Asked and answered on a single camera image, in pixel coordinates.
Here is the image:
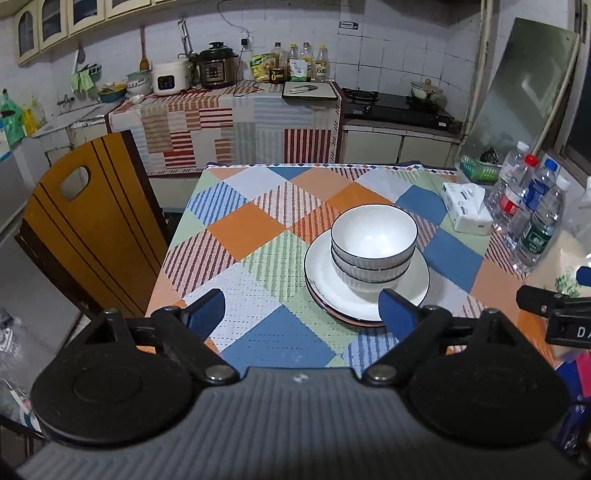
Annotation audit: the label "clear plastic bag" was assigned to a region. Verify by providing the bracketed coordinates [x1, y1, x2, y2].
[0, 305, 47, 435]

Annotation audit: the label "clear water bottle white cap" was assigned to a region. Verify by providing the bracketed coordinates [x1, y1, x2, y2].
[496, 141, 532, 204]

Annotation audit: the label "blue bowl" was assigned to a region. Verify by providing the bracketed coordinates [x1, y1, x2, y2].
[98, 83, 127, 103]

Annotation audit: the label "wooden chair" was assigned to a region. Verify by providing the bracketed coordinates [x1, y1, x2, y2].
[14, 130, 169, 319]

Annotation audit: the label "striped patchwork counter cloth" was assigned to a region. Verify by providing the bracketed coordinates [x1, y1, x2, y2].
[107, 83, 342, 174]

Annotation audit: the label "white printed sack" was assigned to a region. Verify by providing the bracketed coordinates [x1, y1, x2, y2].
[526, 231, 591, 370]

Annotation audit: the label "blue box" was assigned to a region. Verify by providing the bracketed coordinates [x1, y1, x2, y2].
[551, 351, 591, 457]

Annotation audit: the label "green cloth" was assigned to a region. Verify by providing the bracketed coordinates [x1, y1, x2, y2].
[70, 69, 95, 93]

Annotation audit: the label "white rice cooker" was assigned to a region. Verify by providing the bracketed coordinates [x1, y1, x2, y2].
[152, 58, 194, 96]

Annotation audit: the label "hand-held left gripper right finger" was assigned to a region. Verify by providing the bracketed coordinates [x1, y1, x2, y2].
[362, 288, 522, 387]

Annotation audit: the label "yellow seasoning packet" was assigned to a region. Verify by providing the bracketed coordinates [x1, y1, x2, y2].
[250, 53, 271, 83]

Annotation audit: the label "black and white scale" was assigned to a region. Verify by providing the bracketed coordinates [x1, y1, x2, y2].
[281, 80, 340, 100]

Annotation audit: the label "white kitchen cabinet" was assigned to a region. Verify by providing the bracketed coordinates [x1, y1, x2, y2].
[342, 124, 460, 168]

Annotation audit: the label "white plate with black rim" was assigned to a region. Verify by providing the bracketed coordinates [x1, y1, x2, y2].
[304, 228, 431, 322]

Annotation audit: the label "black gas stove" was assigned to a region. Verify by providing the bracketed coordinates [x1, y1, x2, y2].
[344, 90, 462, 132]

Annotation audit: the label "cream wall cabinets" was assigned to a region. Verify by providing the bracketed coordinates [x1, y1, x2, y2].
[14, 0, 153, 65]

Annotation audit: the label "patchwork tablecloth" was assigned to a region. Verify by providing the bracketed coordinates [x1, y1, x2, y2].
[145, 161, 555, 370]

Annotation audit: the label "water bottle red label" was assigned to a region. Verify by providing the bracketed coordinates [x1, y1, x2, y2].
[492, 154, 540, 236]

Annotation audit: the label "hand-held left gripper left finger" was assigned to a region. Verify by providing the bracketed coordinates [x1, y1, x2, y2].
[99, 288, 238, 386]

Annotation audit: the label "white tissue pack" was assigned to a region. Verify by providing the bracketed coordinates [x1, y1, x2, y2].
[441, 182, 494, 236]

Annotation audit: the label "grey metal panel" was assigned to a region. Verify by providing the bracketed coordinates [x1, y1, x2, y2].
[459, 17, 580, 167]

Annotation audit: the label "dark sauce bottle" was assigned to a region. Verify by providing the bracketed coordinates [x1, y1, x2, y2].
[269, 42, 287, 85]

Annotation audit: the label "green plastic bag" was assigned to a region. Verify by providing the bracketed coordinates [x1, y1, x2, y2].
[0, 90, 26, 144]

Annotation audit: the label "water bottle green label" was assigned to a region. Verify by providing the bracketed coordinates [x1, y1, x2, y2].
[515, 175, 571, 273]

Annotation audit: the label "black electric pressure cooker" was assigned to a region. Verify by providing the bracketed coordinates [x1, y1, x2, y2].
[193, 41, 240, 90]

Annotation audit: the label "green plastic basket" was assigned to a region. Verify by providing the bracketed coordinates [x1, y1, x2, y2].
[459, 148, 504, 185]

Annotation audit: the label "yellow plastic bag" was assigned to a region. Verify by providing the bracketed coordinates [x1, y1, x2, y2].
[21, 97, 47, 137]

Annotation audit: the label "stack of light bowls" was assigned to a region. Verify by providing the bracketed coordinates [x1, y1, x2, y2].
[126, 69, 154, 97]

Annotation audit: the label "window frame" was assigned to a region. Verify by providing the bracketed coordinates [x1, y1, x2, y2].
[551, 0, 591, 178]

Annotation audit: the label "white ribbed bowl black rim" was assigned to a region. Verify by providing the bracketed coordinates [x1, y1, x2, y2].
[331, 204, 419, 270]
[331, 251, 414, 294]

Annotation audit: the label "water bottle blue label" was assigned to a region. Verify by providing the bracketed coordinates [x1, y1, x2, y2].
[505, 159, 561, 250]

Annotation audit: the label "black power cable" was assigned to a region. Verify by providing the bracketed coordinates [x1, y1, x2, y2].
[232, 46, 269, 97]

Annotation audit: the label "white enamel pot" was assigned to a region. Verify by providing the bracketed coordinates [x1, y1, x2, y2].
[411, 79, 448, 109]

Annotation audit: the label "beige pole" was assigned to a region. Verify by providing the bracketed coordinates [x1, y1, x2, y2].
[531, 34, 581, 158]

